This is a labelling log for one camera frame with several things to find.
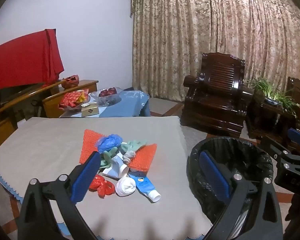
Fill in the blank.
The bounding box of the beige tissue box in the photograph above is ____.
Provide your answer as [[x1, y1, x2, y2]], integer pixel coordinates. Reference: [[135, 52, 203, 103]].
[[81, 104, 100, 117]]

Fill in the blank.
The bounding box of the red patterned bag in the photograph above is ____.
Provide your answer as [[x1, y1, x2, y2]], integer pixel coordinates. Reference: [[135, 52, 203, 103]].
[[62, 74, 80, 88]]

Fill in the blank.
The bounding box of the green potted plant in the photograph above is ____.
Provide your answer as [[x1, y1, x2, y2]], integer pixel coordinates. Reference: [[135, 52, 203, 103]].
[[247, 77, 300, 115]]

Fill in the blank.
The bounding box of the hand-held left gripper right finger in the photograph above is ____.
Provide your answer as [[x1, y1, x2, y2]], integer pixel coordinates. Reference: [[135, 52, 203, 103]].
[[199, 150, 283, 240]]

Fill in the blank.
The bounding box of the light blue scalloped tablecloth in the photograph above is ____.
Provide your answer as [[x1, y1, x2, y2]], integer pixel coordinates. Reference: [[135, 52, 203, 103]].
[[0, 164, 208, 240]]

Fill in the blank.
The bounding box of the beige patterned curtain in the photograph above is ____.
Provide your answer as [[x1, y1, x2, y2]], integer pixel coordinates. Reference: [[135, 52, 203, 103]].
[[130, 0, 300, 103]]

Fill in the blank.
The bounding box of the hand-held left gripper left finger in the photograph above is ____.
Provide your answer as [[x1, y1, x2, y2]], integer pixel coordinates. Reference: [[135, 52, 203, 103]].
[[17, 151, 102, 240]]

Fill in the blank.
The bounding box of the dark wooden side table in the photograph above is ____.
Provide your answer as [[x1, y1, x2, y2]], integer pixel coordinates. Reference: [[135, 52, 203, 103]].
[[246, 92, 298, 140]]

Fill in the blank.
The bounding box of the blue plastic bag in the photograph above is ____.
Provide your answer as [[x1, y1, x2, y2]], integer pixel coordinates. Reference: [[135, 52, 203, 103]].
[[95, 134, 125, 152]]

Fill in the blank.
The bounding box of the red snack packet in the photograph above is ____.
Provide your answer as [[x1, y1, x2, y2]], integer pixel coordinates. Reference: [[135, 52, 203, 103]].
[[59, 90, 89, 108]]

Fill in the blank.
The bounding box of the small red plastic bag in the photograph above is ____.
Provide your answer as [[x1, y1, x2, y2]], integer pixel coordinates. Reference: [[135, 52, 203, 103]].
[[89, 175, 115, 198]]

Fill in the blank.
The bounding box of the glass fruit bowl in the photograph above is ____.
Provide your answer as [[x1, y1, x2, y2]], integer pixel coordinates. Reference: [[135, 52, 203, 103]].
[[90, 87, 123, 105]]

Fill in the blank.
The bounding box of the blue white tube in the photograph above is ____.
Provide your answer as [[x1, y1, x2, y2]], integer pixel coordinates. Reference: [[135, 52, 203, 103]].
[[127, 171, 162, 203]]

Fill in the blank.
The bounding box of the white tissue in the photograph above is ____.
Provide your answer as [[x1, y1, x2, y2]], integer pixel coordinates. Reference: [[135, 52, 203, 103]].
[[115, 176, 137, 197]]

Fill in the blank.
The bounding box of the dark wooden slatted armchair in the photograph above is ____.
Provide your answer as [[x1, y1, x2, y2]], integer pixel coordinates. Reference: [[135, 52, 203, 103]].
[[181, 52, 254, 138]]

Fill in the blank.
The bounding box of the blue embroidered tablecloth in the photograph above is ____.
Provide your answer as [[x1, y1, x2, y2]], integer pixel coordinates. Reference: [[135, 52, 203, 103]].
[[60, 90, 150, 118]]

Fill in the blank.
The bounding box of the waste bin with black liner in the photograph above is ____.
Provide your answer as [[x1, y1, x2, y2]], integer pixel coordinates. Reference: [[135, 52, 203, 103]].
[[186, 136, 275, 230]]

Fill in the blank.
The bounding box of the green rubber glove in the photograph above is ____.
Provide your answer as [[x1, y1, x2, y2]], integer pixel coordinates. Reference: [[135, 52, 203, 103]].
[[100, 147, 119, 169], [120, 139, 147, 153]]

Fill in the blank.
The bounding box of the orange foam net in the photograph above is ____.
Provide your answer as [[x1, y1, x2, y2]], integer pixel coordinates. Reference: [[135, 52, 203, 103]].
[[128, 144, 157, 172], [79, 129, 108, 164]]

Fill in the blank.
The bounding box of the red cloth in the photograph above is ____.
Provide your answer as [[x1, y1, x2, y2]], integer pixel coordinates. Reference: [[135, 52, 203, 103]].
[[0, 29, 65, 133]]

